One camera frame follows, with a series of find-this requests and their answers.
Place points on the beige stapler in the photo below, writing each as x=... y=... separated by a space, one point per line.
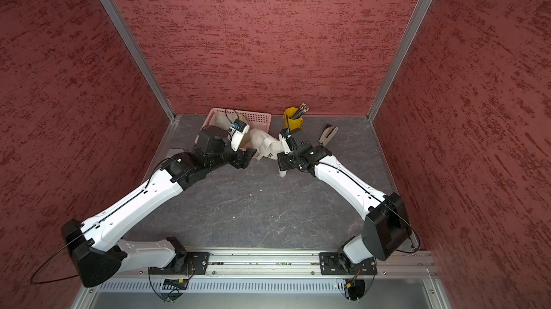
x=329 y=132

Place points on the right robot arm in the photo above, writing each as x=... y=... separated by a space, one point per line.
x=386 y=222

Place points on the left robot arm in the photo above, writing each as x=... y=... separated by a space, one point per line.
x=96 y=246

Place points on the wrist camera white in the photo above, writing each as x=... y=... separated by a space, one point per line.
x=238 y=130
x=283 y=139

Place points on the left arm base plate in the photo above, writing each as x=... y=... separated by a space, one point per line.
x=193 y=263

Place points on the left corner aluminium post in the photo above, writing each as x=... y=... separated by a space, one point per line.
x=139 y=58

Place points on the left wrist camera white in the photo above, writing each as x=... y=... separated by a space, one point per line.
x=238 y=130

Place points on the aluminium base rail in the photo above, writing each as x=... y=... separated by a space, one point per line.
x=293 y=263

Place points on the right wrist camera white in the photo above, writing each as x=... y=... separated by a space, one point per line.
x=283 y=139

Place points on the corner aluminium post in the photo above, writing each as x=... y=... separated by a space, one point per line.
x=412 y=28
x=139 y=58

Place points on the white Colorado baseball cap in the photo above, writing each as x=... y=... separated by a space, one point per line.
x=266 y=146

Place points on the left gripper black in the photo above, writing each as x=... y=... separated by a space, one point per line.
x=242 y=157

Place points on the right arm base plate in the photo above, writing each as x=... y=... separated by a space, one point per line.
x=335 y=263

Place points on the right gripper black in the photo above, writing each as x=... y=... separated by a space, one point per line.
x=283 y=165

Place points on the right corner aluminium post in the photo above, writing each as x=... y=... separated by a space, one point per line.
x=412 y=28

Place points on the yellow pencil cup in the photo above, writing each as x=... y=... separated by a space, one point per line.
x=289 y=122

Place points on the pink plastic basket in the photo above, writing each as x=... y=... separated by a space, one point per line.
x=256 y=120

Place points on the beige baseball cap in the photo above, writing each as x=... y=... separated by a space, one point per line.
x=225 y=120

